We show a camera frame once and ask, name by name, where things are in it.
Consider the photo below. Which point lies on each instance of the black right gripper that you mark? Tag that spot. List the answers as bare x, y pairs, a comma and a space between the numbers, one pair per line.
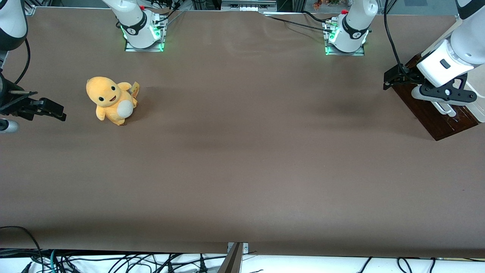
8, 99

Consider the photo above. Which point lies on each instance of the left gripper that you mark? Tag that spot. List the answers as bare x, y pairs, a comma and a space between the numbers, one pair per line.
410, 77

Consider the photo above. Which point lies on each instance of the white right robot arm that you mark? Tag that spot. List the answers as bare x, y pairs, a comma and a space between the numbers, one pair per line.
134, 19

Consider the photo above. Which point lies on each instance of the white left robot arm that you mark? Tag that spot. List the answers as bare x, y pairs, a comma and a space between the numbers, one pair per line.
352, 26

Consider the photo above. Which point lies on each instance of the orange plush toy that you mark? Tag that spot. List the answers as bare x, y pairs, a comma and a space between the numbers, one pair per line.
110, 106

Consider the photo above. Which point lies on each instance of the brown table cover sheet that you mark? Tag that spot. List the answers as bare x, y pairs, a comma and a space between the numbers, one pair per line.
242, 170

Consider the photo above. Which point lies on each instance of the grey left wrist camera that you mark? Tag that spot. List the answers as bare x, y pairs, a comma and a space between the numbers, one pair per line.
420, 93

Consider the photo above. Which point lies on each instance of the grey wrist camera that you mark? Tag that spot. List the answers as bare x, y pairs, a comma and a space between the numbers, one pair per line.
420, 93
7, 126

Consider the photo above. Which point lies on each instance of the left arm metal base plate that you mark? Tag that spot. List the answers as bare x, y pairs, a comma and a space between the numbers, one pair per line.
354, 53

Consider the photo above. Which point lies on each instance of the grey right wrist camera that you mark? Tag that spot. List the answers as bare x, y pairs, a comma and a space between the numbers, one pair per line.
7, 126

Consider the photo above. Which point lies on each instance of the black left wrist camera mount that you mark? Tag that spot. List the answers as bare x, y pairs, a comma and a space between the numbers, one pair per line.
456, 95

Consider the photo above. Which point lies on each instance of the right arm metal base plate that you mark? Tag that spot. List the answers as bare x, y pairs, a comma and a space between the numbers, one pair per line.
132, 49

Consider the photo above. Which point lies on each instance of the aluminium frame rail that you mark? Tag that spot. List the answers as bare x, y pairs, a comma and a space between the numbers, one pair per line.
248, 7

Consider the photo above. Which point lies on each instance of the silver corner bracket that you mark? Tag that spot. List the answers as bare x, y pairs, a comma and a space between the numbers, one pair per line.
245, 248

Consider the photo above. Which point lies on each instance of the dark aluminium profile post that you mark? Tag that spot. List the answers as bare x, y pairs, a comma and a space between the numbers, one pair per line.
233, 261

